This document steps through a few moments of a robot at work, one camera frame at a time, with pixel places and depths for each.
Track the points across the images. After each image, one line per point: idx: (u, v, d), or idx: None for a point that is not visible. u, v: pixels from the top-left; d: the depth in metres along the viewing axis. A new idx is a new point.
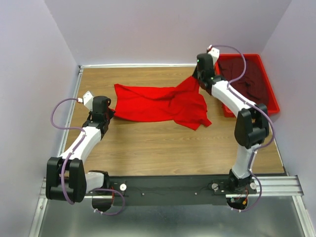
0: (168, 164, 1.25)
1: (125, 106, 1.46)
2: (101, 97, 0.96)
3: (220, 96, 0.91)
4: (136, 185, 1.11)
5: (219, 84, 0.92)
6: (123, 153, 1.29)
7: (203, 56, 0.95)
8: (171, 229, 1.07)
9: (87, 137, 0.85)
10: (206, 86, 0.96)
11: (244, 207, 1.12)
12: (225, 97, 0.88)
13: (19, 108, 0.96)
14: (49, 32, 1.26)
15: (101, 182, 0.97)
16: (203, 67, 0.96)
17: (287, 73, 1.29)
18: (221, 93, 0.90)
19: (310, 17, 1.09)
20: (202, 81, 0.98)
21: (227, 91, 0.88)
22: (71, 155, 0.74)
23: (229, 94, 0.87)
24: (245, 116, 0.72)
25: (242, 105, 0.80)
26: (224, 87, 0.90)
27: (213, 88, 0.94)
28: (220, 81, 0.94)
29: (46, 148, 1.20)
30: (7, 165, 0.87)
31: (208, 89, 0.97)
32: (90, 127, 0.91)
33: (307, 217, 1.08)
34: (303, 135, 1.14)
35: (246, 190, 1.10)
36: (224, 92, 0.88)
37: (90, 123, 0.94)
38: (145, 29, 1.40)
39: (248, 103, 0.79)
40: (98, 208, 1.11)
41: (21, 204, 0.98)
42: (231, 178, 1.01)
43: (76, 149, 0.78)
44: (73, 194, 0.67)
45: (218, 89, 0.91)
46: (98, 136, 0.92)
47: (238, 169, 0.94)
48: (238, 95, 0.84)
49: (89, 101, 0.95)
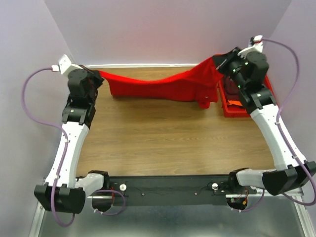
0: (168, 164, 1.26)
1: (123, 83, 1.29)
2: (82, 75, 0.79)
3: (260, 121, 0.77)
4: (136, 185, 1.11)
5: (267, 110, 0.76)
6: (123, 153, 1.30)
7: (256, 60, 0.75)
8: (172, 229, 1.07)
9: (70, 144, 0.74)
10: (247, 100, 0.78)
11: (244, 207, 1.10)
12: (269, 133, 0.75)
13: (19, 109, 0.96)
14: (49, 33, 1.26)
15: (101, 182, 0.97)
16: (250, 74, 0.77)
17: (287, 74, 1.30)
18: (265, 124, 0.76)
19: (310, 18, 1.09)
20: (244, 91, 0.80)
21: (275, 128, 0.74)
22: (58, 180, 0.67)
23: (275, 132, 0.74)
24: (289, 181, 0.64)
25: (290, 160, 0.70)
26: (273, 120, 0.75)
27: (255, 112, 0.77)
28: (269, 105, 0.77)
29: (46, 148, 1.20)
30: (6, 166, 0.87)
31: (250, 105, 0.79)
32: (73, 123, 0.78)
33: (307, 217, 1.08)
34: (305, 135, 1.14)
35: (246, 191, 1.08)
36: (271, 128, 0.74)
37: (71, 112, 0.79)
38: (144, 29, 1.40)
39: (297, 159, 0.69)
40: (98, 208, 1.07)
41: (21, 205, 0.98)
42: (231, 177, 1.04)
43: (62, 171, 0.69)
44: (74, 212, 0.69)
45: (263, 119, 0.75)
46: (86, 129, 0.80)
47: (246, 183, 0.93)
48: (286, 139, 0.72)
49: (66, 70, 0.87)
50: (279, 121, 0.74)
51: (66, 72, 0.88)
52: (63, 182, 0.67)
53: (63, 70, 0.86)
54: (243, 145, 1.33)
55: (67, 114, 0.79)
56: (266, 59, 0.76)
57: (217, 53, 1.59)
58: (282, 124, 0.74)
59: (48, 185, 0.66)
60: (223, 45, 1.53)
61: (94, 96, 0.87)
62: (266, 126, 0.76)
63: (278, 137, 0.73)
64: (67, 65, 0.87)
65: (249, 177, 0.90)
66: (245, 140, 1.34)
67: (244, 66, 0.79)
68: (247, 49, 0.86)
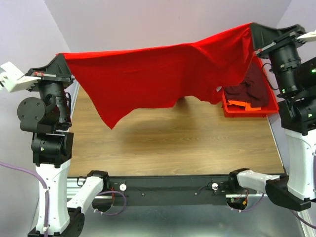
0: (168, 164, 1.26)
1: (101, 64, 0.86)
2: (37, 111, 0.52)
3: (295, 142, 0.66)
4: (136, 185, 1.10)
5: (310, 138, 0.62)
6: (123, 153, 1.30)
7: None
8: (171, 229, 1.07)
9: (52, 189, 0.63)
10: (291, 116, 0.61)
11: (244, 207, 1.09)
12: (300, 159, 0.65)
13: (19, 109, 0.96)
14: (49, 33, 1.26)
15: (101, 183, 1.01)
16: (311, 83, 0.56)
17: None
18: (299, 149, 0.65)
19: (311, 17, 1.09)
20: (292, 103, 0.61)
21: (311, 159, 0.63)
22: (49, 228, 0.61)
23: (309, 163, 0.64)
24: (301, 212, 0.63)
25: (310, 190, 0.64)
26: (311, 149, 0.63)
27: (297, 133, 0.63)
28: (313, 130, 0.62)
29: None
30: (7, 165, 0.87)
31: (295, 120, 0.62)
32: (48, 166, 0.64)
33: (306, 217, 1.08)
34: None
35: (246, 191, 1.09)
36: (306, 156, 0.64)
37: (42, 150, 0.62)
38: (144, 28, 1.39)
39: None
40: (98, 208, 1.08)
41: (21, 205, 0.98)
42: (231, 177, 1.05)
43: (51, 218, 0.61)
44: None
45: (302, 144, 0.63)
46: (64, 165, 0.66)
47: (247, 184, 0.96)
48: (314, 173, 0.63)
49: (15, 88, 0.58)
50: None
51: (16, 88, 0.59)
52: (55, 230, 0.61)
53: (11, 89, 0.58)
54: (243, 145, 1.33)
55: (38, 155, 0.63)
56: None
57: None
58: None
59: (41, 233, 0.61)
60: None
61: (65, 118, 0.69)
62: (300, 151, 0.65)
63: (310, 168, 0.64)
64: (11, 83, 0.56)
65: (251, 181, 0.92)
66: (245, 140, 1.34)
67: (306, 70, 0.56)
68: (312, 35, 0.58)
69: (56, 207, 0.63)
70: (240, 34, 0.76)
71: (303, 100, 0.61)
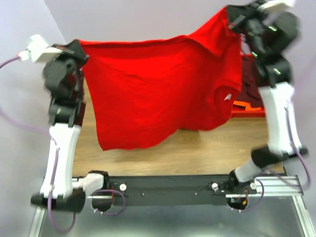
0: (168, 164, 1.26)
1: (91, 67, 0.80)
2: (60, 72, 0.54)
3: (266, 98, 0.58)
4: (136, 185, 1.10)
5: (280, 90, 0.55)
6: (124, 153, 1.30)
7: (287, 27, 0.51)
8: (172, 229, 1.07)
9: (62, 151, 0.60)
10: (261, 74, 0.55)
11: (244, 207, 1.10)
12: (271, 114, 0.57)
13: (19, 108, 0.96)
14: (50, 33, 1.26)
15: (102, 180, 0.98)
16: (273, 42, 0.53)
17: None
18: (270, 102, 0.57)
19: None
20: (259, 63, 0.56)
21: (283, 110, 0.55)
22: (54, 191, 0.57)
23: (282, 115, 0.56)
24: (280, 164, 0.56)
25: (286, 145, 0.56)
26: (282, 101, 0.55)
27: (265, 89, 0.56)
28: (282, 82, 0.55)
29: (46, 148, 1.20)
30: (7, 165, 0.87)
31: (263, 81, 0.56)
32: (59, 127, 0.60)
33: (307, 217, 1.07)
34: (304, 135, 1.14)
35: (246, 191, 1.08)
36: (277, 108, 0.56)
37: (58, 113, 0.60)
38: (145, 29, 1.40)
39: (294, 147, 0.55)
40: (98, 208, 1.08)
41: (21, 205, 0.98)
42: (231, 177, 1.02)
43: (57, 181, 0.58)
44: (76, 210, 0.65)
45: (271, 97, 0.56)
46: (77, 132, 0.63)
47: (244, 176, 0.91)
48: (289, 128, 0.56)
49: (40, 58, 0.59)
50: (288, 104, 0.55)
51: (41, 59, 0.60)
52: (59, 192, 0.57)
53: (36, 58, 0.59)
54: (243, 145, 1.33)
55: (54, 116, 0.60)
56: (297, 26, 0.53)
57: None
58: (291, 110, 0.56)
59: (44, 196, 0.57)
60: None
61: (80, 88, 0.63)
62: (270, 104, 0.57)
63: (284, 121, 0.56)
64: (38, 52, 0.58)
65: (244, 169, 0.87)
66: (245, 140, 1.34)
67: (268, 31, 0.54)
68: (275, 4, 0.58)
69: (62, 172, 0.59)
70: (220, 21, 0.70)
71: (271, 60, 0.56)
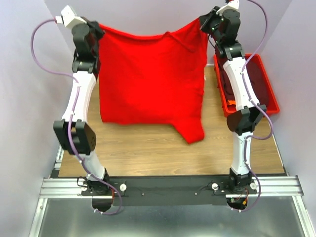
0: (168, 164, 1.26)
1: (106, 46, 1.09)
2: (84, 30, 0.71)
3: (229, 71, 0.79)
4: (136, 185, 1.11)
5: (235, 61, 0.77)
6: (124, 153, 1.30)
7: (229, 17, 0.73)
8: (172, 229, 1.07)
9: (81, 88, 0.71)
10: (220, 53, 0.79)
11: (244, 207, 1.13)
12: (234, 81, 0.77)
13: (19, 109, 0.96)
14: (50, 33, 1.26)
15: (102, 173, 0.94)
16: (225, 30, 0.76)
17: (287, 73, 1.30)
18: (232, 74, 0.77)
19: (310, 18, 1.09)
20: (219, 45, 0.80)
21: (240, 76, 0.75)
22: (73, 116, 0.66)
23: (239, 80, 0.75)
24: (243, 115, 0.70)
25: (246, 101, 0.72)
26: (239, 69, 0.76)
27: (225, 63, 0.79)
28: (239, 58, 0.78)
29: (46, 148, 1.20)
30: (7, 165, 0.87)
31: (223, 58, 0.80)
32: (82, 71, 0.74)
33: (307, 217, 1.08)
34: (303, 134, 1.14)
35: (246, 191, 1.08)
36: (236, 75, 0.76)
37: (80, 64, 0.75)
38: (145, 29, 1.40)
39: (252, 101, 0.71)
40: (98, 208, 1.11)
41: (21, 205, 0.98)
42: (231, 177, 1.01)
43: (76, 109, 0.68)
44: (88, 148, 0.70)
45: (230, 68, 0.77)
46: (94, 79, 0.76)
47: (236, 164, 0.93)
48: (246, 87, 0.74)
49: (70, 23, 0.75)
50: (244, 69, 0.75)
51: (71, 25, 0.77)
52: (78, 117, 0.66)
53: (67, 23, 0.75)
54: None
55: (77, 66, 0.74)
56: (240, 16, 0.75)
57: None
58: (247, 75, 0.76)
59: (65, 121, 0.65)
60: None
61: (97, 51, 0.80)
62: (232, 74, 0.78)
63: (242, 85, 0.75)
64: (70, 18, 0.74)
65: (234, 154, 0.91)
66: None
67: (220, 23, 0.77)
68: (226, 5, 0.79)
69: (82, 101, 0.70)
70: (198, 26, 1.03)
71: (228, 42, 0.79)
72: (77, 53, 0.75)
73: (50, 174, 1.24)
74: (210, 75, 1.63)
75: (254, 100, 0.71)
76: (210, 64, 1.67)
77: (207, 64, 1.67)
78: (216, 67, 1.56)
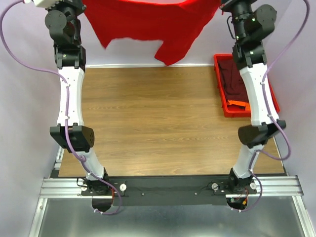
0: (168, 164, 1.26)
1: None
2: (61, 21, 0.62)
3: (247, 80, 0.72)
4: (136, 185, 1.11)
5: (257, 70, 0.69)
6: (123, 153, 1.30)
7: (264, 19, 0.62)
8: (172, 229, 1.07)
9: (71, 88, 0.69)
10: (239, 57, 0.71)
11: (244, 207, 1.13)
12: (253, 93, 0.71)
13: (19, 109, 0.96)
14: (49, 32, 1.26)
15: (101, 173, 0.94)
16: (253, 32, 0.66)
17: (287, 73, 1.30)
18: (251, 84, 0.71)
19: (310, 17, 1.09)
20: (239, 46, 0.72)
21: (260, 88, 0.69)
22: (69, 120, 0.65)
23: (259, 93, 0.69)
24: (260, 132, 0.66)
25: (265, 117, 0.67)
26: (258, 80, 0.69)
27: (244, 69, 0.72)
28: (260, 65, 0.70)
29: (46, 148, 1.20)
30: (7, 166, 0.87)
31: (241, 62, 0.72)
32: (68, 67, 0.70)
33: (307, 218, 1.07)
34: (303, 134, 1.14)
35: (246, 191, 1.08)
36: (256, 88, 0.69)
37: (64, 58, 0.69)
38: None
39: (272, 118, 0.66)
40: (98, 208, 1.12)
41: (21, 205, 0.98)
42: (231, 177, 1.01)
43: (70, 112, 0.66)
44: (87, 146, 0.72)
45: (250, 77, 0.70)
46: (82, 72, 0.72)
47: (240, 169, 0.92)
48: (266, 100, 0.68)
49: (41, 2, 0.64)
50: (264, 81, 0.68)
51: (42, 4, 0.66)
52: (74, 121, 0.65)
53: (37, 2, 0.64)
54: None
55: (61, 60, 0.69)
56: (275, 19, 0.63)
57: (217, 53, 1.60)
58: (267, 86, 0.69)
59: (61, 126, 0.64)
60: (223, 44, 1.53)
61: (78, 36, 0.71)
62: (250, 85, 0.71)
63: (261, 99, 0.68)
64: None
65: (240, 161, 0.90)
66: None
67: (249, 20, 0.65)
68: None
69: (75, 101, 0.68)
70: None
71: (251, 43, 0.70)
72: (57, 44, 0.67)
73: (50, 174, 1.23)
74: (210, 75, 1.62)
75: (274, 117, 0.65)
76: (210, 63, 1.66)
77: (207, 64, 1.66)
78: (216, 67, 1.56)
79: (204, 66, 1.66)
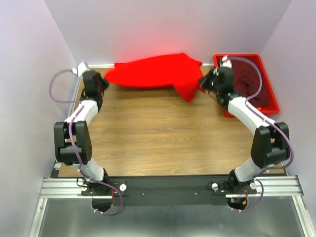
0: (168, 164, 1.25)
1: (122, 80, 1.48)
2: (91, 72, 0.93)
3: (236, 112, 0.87)
4: (136, 185, 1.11)
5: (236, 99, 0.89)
6: (123, 153, 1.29)
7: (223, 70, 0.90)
8: (171, 230, 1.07)
9: (85, 107, 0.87)
10: (222, 101, 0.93)
11: (244, 207, 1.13)
12: (243, 115, 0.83)
13: (19, 109, 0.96)
14: (50, 33, 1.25)
15: (101, 175, 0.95)
16: (221, 81, 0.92)
17: (287, 73, 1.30)
18: (240, 111, 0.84)
19: (310, 17, 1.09)
20: (219, 96, 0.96)
21: (245, 107, 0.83)
22: (75, 118, 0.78)
23: (247, 110, 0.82)
24: (262, 134, 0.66)
25: (260, 122, 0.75)
26: (242, 103, 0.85)
27: (229, 105, 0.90)
28: (237, 97, 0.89)
29: (46, 148, 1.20)
30: (7, 166, 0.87)
31: (225, 104, 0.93)
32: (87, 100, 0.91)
33: (307, 217, 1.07)
34: (303, 133, 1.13)
35: (246, 191, 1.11)
36: (241, 107, 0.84)
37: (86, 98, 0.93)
38: (144, 29, 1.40)
39: (266, 121, 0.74)
40: (98, 208, 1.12)
41: (21, 204, 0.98)
42: (231, 177, 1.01)
43: (79, 115, 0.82)
44: (81, 153, 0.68)
45: (234, 105, 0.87)
46: (95, 108, 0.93)
47: (244, 176, 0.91)
48: (256, 112, 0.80)
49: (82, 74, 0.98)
50: (247, 102, 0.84)
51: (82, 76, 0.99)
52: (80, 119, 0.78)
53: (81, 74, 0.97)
54: (242, 145, 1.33)
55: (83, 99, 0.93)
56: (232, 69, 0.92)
57: (217, 53, 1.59)
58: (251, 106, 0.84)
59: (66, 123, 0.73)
60: (223, 45, 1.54)
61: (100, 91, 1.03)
62: (239, 111, 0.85)
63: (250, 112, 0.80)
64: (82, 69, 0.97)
65: (245, 168, 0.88)
66: (245, 140, 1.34)
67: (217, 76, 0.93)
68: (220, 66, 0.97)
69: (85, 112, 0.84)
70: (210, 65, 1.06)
71: (227, 92, 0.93)
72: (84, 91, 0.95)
73: (50, 174, 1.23)
74: None
75: (268, 119, 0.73)
76: (210, 63, 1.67)
77: (207, 64, 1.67)
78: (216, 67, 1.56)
79: (204, 67, 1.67)
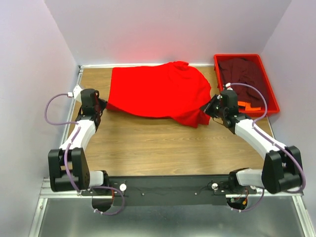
0: (168, 164, 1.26)
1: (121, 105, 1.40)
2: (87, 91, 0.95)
3: (244, 134, 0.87)
4: (136, 185, 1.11)
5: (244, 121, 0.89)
6: (123, 153, 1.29)
7: (227, 94, 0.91)
8: (171, 230, 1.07)
9: (82, 129, 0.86)
10: (228, 123, 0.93)
11: (244, 207, 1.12)
12: (250, 138, 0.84)
13: (19, 108, 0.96)
14: (49, 32, 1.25)
15: (101, 178, 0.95)
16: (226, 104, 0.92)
17: (287, 73, 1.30)
18: (248, 133, 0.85)
19: (310, 18, 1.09)
20: (225, 118, 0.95)
21: (253, 130, 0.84)
22: (71, 144, 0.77)
23: (254, 133, 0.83)
24: (274, 160, 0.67)
25: (271, 145, 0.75)
26: (249, 126, 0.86)
27: (236, 127, 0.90)
28: (245, 118, 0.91)
29: (46, 148, 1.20)
30: (7, 166, 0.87)
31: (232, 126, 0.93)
32: (84, 120, 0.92)
33: (307, 218, 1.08)
34: (304, 133, 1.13)
35: (246, 191, 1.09)
36: (249, 130, 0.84)
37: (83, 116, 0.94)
38: (144, 29, 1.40)
39: (276, 144, 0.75)
40: (98, 208, 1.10)
41: (21, 204, 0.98)
42: (231, 177, 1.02)
43: (75, 139, 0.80)
44: (78, 181, 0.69)
45: (242, 128, 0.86)
46: (93, 128, 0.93)
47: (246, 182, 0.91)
48: (264, 135, 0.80)
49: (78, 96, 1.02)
50: (255, 124, 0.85)
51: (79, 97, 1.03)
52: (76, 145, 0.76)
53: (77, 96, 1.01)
54: (242, 145, 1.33)
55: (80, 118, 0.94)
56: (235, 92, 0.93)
57: (217, 53, 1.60)
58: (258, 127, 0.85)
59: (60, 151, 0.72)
60: (223, 45, 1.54)
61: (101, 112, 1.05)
62: (245, 132, 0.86)
63: (259, 135, 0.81)
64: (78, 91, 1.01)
65: (249, 177, 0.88)
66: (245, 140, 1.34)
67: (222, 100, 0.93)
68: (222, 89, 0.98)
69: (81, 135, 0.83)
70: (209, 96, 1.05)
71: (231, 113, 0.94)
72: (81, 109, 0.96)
73: None
74: (210, 75, 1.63)
75: (278, 142, 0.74)
76: (210, 63, 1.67)
77: (207, 64, 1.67)
78: (216, 67, 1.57)
79: (204, 67, 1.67)
